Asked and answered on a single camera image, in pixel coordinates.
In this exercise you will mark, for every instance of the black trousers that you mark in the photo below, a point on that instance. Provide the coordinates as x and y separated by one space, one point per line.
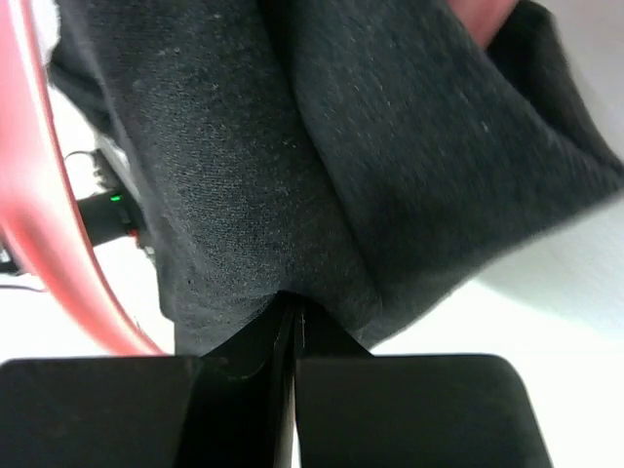
368 155

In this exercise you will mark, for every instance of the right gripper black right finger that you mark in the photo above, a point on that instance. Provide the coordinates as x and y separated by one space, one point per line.
356 410

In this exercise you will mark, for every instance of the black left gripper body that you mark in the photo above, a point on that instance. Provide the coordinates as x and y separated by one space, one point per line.
114 212

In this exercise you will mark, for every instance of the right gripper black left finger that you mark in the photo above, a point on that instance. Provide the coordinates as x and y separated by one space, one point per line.
230 408

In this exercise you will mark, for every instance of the pink hanger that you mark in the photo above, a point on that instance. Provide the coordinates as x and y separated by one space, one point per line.
40 219

